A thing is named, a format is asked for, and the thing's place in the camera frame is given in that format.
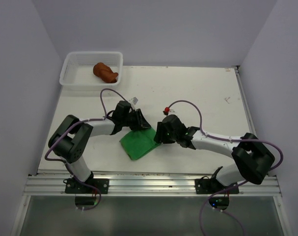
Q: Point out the brown towel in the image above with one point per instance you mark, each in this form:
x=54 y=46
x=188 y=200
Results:
x=105 y=73

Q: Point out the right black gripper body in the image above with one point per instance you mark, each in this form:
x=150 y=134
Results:
x=163 y=135

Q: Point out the white plastic basket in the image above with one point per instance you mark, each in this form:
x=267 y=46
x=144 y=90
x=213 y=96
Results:
x=77 y=71

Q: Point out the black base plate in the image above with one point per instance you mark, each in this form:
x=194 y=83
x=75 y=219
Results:
x=73 y=187
x=206 y=185

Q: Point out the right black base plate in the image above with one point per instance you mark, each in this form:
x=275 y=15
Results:
x=206 y=185

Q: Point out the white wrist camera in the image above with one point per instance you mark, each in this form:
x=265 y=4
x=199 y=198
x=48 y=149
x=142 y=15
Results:
x=172 y=112
x=133 y=101

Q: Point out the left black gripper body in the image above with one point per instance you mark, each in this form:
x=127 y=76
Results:
x=126 y=120

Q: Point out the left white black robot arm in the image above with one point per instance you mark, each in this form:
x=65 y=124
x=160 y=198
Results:
x=69 y=141

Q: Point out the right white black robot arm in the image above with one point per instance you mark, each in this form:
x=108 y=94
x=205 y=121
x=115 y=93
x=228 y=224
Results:
x=252 y=160

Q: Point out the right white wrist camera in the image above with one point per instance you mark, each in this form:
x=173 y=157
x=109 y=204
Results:
x=172 y=112

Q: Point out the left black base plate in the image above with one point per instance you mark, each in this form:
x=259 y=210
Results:
x=73 y=187

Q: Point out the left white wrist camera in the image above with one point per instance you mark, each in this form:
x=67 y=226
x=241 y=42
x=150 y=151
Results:
x=133 y=101

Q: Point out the green towel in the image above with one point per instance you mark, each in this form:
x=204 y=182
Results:
x=137 y=144

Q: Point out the aluminium mounting rail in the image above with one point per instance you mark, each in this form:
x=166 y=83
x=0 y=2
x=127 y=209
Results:
x=141 y=185

